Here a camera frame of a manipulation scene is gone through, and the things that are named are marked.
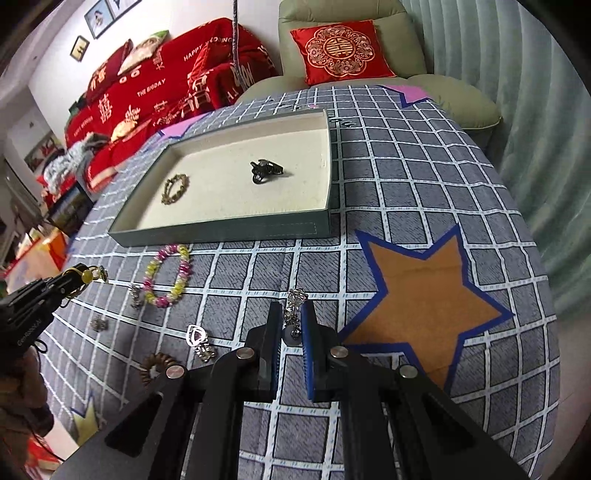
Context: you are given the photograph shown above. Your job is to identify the pink yellow bead bracelet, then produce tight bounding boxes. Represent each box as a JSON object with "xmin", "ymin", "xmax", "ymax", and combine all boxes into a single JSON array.
[{"xmin": 143, "ymin": 244, "xmax": 192, "ymax": 308}]

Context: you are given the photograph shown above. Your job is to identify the cream printed pillow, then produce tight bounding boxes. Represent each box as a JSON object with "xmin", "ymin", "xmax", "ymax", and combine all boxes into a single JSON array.
[{"xmin": 117, "ymin": 30, "xmax": 170, "ymax": 75}]

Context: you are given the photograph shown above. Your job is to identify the black hair claw clip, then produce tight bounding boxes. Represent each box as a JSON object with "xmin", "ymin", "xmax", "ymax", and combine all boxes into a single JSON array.
[{"xmin": 249, "ymin": 158, "xmax": 283, "ymax": 185}]

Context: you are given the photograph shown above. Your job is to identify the red covered sofa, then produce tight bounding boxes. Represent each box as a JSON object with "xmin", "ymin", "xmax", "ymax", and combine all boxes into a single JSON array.
[{"xmin": 65, "ymin": 17, "xmax": 279, "ymax": 192}]

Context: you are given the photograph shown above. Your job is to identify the braided gold bracelet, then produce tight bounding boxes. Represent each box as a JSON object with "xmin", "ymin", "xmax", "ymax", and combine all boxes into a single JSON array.
[{"xmin": 161, "ymin": 173, "xmax": 191, "ymax": 204}]

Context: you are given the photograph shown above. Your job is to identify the grey hanging cable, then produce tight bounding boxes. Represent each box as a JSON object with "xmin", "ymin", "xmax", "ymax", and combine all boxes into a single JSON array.
[{"xmin": 229, "ymin": 0, "xmax": 250, "ymax": 89}]

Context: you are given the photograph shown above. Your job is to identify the brown spiral hair tie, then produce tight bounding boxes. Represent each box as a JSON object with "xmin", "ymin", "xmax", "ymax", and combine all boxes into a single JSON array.
[{"xmin": 140, "ymin": 352, "xmax": 179, "ymax": 386}]

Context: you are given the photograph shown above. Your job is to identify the green armchair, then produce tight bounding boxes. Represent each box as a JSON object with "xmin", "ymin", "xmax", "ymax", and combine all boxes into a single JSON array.
[{"xmin": 240, "ymin": 0, "xmax": 502, "ymax": 139}]

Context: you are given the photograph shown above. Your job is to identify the dark printed box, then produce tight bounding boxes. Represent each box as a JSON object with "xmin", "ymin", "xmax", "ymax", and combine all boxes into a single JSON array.
[{"xmin": 46, "ymin": 185, "xmax": 91, "ymax": 232}]

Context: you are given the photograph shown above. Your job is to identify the red printed pillow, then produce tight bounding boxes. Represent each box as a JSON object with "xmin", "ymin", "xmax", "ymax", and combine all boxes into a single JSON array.
[{"xmin": 85, "ymin": 39, "xmax": 134, "ymax": 104}]

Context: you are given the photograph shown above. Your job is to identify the blue picture frame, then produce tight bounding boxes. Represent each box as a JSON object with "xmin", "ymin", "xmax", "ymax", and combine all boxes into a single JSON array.
[{"xmin": 84, "ymin": 2, "xmax": 115, "ymax": 40}]

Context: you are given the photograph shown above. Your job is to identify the pale green curtain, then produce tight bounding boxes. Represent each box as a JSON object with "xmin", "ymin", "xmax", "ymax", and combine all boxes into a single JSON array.
[{"xmin": 401, "ymin": 0, "xmax": 591, "ymax": 319}]

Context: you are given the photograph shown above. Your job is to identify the cream crumpled cloth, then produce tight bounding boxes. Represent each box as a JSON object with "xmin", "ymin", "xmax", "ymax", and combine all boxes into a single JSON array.
[{"xmin": 111, "ymin": 120, "xmax": 140, "ymax": 142}]

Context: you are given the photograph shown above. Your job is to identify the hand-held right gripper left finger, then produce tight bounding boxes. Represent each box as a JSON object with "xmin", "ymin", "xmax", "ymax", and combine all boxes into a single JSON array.
[{"xmin": 55, "ymin": 302, "xmax": 283, "ymax": 480}]

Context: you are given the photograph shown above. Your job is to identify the green jewelry tray cream lining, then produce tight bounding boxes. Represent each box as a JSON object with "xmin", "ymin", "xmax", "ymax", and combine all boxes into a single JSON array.
[{"xmin": 107, "ymin": 108, "xmax": 334, "ymax": 247}]

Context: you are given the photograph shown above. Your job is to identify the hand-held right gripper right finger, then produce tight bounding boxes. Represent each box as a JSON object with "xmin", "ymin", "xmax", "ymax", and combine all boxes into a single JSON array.
[{"xmin": 301, "ymin": 300, "xmax": 532, "ymax": 480}]

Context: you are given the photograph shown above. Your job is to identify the silver rhinestone hair clip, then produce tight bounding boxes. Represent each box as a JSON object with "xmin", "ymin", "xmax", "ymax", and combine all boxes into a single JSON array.
[{"xmin": 283, "ymin": 288, "xmax": 309, "ymax": 344}]

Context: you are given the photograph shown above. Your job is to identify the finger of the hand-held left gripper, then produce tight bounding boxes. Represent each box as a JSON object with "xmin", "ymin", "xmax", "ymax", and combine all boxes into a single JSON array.
[
  {"xmin": 58, "ymin": 279, "xmax": 90, "ymax": 308},
  {"xmin": 55, "ymin": 263, "xmax": 95, "ymax": 289}
]

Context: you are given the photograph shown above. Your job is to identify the grey knitted clothes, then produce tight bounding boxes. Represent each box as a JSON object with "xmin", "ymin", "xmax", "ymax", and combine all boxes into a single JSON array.
[{"xmin": 37, "ymin": 136, "xmax": 100, "ymax": 195}]

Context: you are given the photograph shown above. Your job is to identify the red embroidered cushion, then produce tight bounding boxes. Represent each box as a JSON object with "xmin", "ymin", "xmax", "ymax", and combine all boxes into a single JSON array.
[{"xmin": 290, "ymin": 19, "xmax": 398, "ymax": 86}]

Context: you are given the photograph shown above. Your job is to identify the grey checked tablecloth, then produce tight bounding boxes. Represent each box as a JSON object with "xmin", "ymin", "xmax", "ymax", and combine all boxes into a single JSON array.
[{"xmin": 44, "ymin": 83, "xmax": 561, "ymax": 480}]

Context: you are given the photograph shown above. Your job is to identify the red satin pillow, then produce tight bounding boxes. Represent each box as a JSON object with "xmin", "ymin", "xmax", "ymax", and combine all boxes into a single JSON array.
[{"xmin": 187, "ymin": 34, "xmax": 223, "ymax": 85}]

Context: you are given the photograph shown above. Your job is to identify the red orange bags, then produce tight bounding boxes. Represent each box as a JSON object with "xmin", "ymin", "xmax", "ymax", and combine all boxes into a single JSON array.
[{"xmin": 0, "ymin": 226, "xmax": 71, "ymax": 289}]

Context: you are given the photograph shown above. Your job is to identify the person's left hand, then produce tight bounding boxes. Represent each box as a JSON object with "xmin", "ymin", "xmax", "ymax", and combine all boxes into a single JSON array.
[{"xmin": 0, "ymin": 353, "xmax": 55, "ymax": 437}]

